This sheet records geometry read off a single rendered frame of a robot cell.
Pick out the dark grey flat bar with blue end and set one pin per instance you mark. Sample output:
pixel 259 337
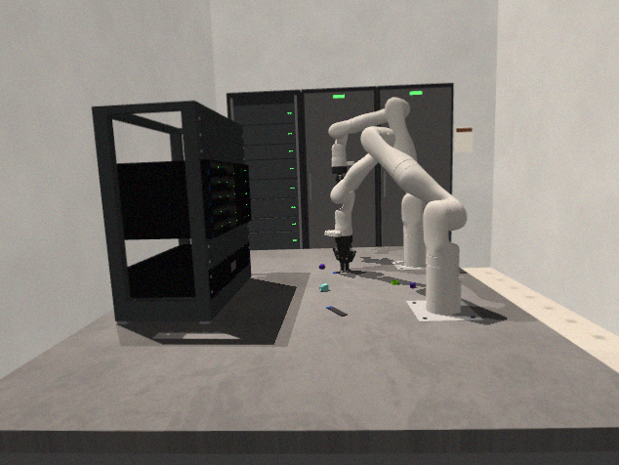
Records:
pixel 338 312

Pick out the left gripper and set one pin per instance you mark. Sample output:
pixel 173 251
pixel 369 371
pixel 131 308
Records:
pixel 342 249

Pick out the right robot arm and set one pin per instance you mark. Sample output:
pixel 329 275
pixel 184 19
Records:
pixel 414 249

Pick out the black server rack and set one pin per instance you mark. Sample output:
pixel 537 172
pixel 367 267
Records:
pixel 219 208

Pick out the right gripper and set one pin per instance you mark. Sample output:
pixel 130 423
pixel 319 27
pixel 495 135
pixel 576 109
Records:
pixel 339 170

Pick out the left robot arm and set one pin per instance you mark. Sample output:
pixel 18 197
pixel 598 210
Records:
pixel 443 287

